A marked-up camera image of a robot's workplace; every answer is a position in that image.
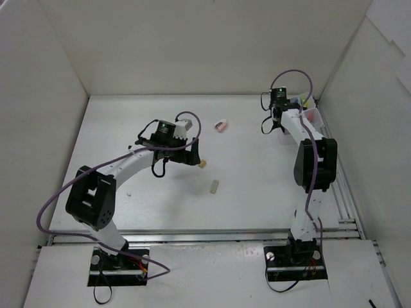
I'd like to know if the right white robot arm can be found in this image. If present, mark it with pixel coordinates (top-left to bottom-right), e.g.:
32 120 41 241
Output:
260 87 338 264

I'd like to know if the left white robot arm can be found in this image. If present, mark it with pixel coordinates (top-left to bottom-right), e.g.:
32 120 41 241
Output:
66 119 200 270

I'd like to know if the white compartment organizer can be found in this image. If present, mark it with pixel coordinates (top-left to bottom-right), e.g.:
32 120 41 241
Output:
277 92 323 144

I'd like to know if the beige eraser stick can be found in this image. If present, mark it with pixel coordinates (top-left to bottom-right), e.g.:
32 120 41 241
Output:
210 180 219 194

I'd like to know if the pink white eraser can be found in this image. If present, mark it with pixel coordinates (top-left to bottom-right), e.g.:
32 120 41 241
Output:
214 119 228 133

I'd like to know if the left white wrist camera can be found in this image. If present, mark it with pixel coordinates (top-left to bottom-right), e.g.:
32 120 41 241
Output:
173 119 193 140

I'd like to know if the aluminium rail front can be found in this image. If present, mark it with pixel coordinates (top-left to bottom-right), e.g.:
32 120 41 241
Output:
48 228 296 248

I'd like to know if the aluminium rail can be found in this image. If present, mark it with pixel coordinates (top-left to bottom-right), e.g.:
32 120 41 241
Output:
316 99 365 240
48 228 296 248

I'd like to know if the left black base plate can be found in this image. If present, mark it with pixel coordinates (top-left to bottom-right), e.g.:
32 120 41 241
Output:
87 247 148 287

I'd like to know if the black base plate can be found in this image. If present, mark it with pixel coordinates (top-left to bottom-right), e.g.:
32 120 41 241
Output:
263 246 328 282
87 247 148 287

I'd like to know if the aluminium rail right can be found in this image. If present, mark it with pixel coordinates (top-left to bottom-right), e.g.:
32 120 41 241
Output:
316 99 365 240

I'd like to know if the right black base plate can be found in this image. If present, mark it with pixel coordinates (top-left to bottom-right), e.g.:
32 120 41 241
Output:
263 246 328 282

